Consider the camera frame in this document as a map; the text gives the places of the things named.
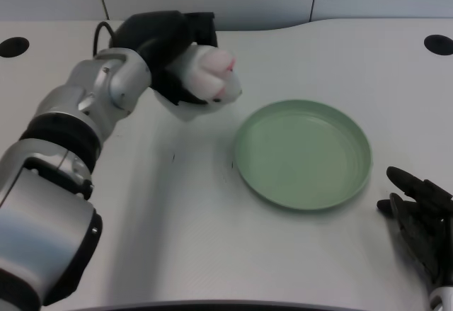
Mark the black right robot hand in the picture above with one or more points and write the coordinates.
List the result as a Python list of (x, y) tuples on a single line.
[(421, 222)]

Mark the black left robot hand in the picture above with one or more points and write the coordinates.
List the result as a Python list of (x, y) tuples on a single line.
[(170, 49)]

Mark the white plush rabbit doll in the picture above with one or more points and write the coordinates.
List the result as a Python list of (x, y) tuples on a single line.
[(212, 77)]

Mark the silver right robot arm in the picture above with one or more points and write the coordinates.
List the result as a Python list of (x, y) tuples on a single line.
[(441, 298)]

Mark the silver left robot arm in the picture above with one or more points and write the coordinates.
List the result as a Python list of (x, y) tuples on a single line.
[(63, 148)]

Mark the green round plate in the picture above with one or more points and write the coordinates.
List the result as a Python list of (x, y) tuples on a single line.
[(302, 155)]

